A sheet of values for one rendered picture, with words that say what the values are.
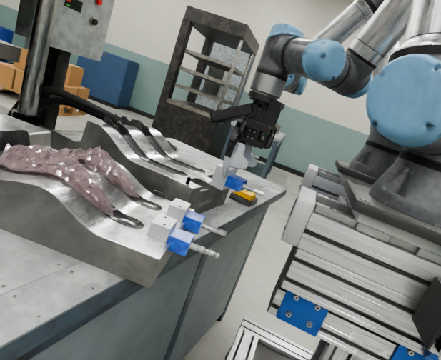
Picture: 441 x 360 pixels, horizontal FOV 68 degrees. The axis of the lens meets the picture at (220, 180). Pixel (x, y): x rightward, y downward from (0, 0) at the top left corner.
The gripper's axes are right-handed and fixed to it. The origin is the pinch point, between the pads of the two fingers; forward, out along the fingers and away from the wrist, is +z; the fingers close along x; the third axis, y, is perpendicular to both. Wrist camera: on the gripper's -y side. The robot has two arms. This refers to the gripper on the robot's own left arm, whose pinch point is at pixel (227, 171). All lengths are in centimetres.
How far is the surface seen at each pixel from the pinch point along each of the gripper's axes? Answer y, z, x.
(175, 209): -1.3, 7.5, -19.0
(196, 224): 3.6, 9.1, -17.2
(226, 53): -299, -95, 599
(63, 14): -91, -25, 22
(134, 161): -23.5, 6.8, -5.3
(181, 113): -217, 30, 351
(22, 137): -36.1, 5.0, -28.1
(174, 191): -9.4, 9.1, -6.1
